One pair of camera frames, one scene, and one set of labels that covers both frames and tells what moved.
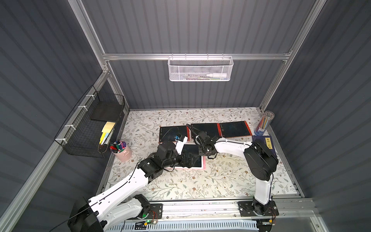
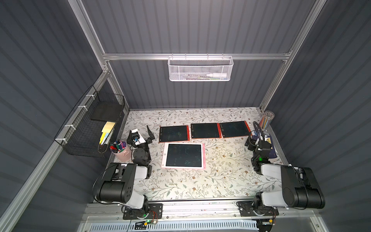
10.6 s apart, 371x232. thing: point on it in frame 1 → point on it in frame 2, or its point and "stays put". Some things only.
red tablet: x=235 y=129 stays put
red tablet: x=167 y=134 stays put
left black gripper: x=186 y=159 → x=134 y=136
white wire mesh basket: x=200 y=68 stays put
